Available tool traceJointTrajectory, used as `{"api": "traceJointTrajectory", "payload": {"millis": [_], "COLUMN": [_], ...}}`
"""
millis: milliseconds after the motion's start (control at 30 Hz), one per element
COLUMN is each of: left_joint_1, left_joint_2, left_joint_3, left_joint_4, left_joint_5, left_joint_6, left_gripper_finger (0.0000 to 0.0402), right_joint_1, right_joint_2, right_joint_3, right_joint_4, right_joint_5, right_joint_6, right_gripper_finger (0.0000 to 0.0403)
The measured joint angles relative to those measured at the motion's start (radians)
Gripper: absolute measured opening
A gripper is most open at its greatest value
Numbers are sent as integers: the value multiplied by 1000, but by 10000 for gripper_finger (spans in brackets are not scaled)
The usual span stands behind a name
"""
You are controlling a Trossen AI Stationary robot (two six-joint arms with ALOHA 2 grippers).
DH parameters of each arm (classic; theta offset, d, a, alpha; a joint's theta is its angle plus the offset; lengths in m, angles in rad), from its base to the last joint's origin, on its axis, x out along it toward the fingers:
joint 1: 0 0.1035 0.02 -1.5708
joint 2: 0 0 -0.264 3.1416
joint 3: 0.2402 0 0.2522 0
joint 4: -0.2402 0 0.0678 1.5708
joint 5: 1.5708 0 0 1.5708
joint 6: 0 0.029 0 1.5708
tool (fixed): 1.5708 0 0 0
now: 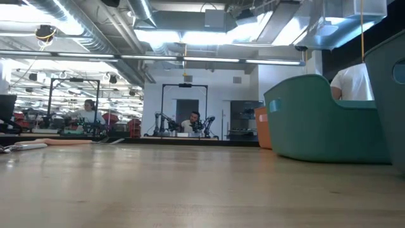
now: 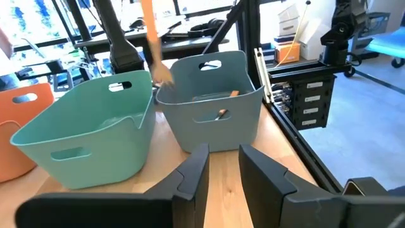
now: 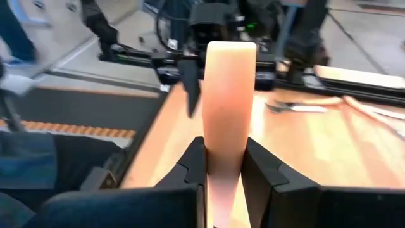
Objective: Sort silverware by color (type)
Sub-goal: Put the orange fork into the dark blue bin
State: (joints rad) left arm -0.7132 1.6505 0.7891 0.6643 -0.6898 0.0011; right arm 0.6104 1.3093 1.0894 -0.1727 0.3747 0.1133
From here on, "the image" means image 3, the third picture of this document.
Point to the orange and black floor strip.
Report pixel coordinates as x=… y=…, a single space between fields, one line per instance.
x=79 y=129

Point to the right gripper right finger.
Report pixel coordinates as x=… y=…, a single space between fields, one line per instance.
x=284 y=202

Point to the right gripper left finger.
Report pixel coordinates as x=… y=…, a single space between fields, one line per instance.
x=177 y=206

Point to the black table frame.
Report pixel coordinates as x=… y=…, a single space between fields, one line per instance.
x=348 y=90

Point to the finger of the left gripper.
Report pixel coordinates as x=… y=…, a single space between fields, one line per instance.
x=190 y=85

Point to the person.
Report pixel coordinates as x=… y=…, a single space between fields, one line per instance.
x=16 y=31

